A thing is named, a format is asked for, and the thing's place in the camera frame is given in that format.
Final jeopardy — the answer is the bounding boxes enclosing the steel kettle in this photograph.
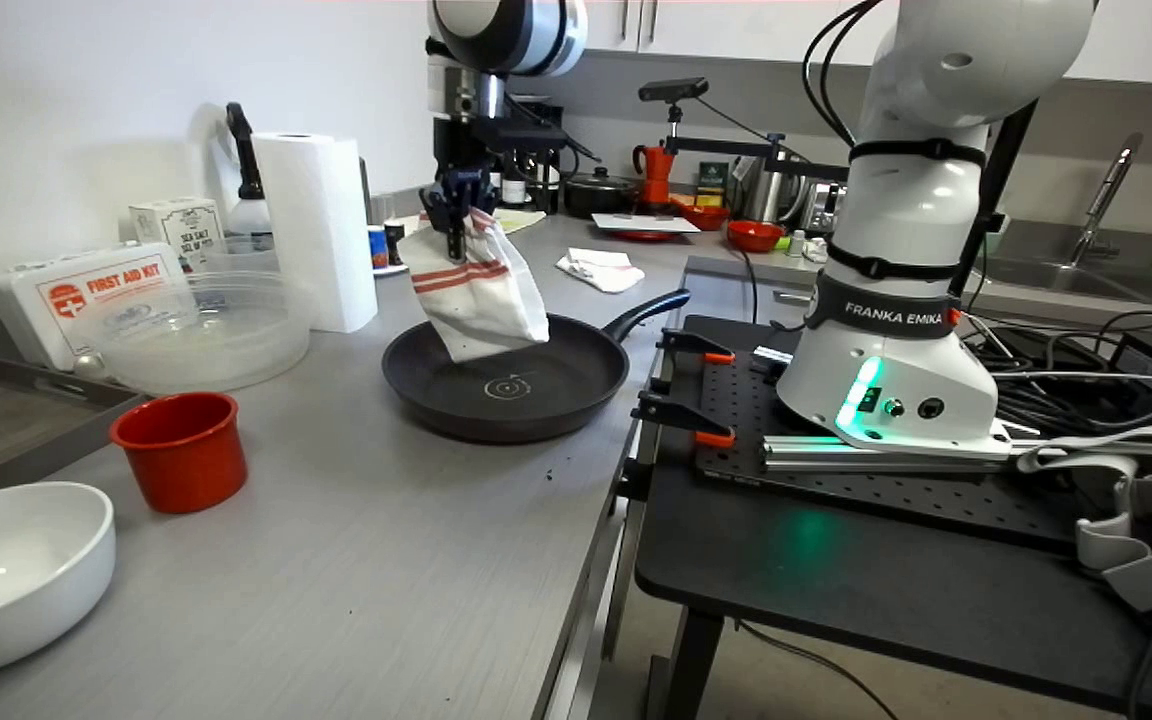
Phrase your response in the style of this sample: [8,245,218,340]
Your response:
[740,150,814,233]

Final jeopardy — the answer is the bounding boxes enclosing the dark frying pan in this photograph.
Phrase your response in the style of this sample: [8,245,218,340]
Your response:
[382,283,691,447]

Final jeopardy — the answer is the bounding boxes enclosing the black coffee machine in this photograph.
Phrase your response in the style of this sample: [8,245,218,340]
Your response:
[504,93,567,215]

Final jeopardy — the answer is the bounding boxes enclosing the crumpled white tissue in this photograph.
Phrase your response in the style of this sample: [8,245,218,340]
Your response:
[551,245,650,296]

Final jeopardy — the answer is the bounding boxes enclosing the silver metal bar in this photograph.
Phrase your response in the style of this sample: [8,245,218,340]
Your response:
[759,431,1019,476]

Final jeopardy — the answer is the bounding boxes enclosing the red pitcher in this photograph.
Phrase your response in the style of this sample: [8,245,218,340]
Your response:
[630,142,675,215]

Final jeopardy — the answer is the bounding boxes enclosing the white paper towel roll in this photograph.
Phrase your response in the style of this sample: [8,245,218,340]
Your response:
[254,129,382,338]

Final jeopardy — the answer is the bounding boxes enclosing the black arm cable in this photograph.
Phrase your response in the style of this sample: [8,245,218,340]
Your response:
[797,0,887,153]

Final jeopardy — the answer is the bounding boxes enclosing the clear plastic container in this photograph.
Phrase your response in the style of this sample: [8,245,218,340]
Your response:
[69,270,319,400]

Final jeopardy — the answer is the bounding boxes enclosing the dark spice jar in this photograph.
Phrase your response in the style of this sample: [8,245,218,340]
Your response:
[382,215,414,270]

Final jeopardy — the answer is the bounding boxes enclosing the black cooking pot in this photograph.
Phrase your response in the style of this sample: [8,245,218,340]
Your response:
[560,170,642,222]

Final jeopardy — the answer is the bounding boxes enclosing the black clamp with orange tip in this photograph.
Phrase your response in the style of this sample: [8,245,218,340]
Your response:
[630,383,744,455]
[660,323,744,371]

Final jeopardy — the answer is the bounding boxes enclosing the white red-striped dish towel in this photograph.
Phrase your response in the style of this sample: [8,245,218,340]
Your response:
[401,211,557,367]

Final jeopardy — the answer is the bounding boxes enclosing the steel sink faucet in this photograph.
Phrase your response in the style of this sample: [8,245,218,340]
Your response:
[1059,129,1149,273]

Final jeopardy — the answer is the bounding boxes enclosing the white patterned box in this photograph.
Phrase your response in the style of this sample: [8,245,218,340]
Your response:
[121,197,227,278]

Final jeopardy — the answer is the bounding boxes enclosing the red plastic cup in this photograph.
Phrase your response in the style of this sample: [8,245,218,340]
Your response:
[110,389,254,519]

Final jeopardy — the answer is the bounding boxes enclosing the white first aid kit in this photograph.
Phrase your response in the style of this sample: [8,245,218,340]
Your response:
[0,239,206,371]

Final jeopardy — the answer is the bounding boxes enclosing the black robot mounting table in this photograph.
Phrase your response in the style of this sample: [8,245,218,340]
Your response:
[630,313,1152,715]

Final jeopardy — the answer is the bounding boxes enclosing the white plate with red food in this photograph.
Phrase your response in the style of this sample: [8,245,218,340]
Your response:
[587,209,703,248]

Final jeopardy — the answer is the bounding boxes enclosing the red bowl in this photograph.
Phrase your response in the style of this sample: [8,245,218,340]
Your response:
[725,215,788,256]

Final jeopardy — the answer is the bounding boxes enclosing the white round plate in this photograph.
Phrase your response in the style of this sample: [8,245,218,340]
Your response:
[367,248,425,281]

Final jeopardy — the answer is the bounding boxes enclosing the black camera stand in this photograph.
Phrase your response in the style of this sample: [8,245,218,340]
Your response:
[636,73,861,178]

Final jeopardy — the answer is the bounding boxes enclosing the white ceramic bowl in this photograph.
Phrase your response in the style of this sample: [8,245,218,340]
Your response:
[0,476,121,684]

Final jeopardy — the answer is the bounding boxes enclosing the white wall cabinet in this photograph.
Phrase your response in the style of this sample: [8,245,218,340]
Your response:
[582,0,1152,93]

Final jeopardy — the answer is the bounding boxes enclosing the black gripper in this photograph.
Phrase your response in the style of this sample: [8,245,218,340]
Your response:
[417,111,511,265]

